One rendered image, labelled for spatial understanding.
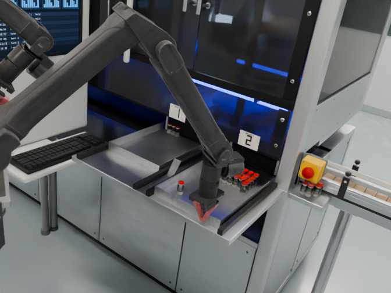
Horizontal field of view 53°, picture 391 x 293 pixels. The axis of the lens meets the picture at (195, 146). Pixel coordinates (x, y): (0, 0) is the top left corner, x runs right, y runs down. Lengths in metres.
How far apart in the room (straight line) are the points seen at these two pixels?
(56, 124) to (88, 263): 0.88
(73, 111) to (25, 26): 0.79
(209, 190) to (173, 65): 0.45
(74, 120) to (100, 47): 1.17
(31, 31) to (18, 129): 0.44
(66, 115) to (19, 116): 1.10
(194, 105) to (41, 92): 0.35
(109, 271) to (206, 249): 0.70
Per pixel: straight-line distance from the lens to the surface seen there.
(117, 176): 1.42
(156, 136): 1.73
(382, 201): 1.53
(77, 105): 1.90
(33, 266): 2.38
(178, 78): 0.87
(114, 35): 0.77
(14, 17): 1.16
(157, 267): 2.11
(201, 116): 0.96
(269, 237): 1.62
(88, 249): 2.45
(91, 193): 2.24
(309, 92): 1.36
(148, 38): 0.78
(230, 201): 1.35
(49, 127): 1.84
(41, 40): 1.18
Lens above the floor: 1.60
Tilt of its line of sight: 25 degrees down
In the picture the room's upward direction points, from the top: 9 degrees clockwise
